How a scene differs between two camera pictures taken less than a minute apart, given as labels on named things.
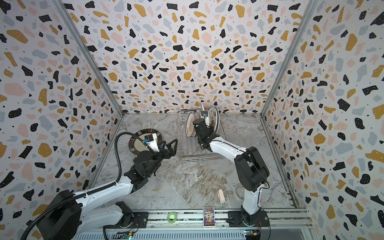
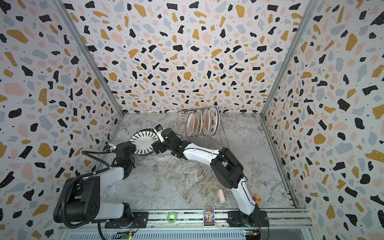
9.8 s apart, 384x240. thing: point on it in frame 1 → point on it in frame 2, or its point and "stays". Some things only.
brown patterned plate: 189,129 stays
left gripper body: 156,160 → 131,148
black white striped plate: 201,107 → 143,140
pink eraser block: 221,196 stays
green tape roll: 172,217 stays
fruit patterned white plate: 214,118 stays
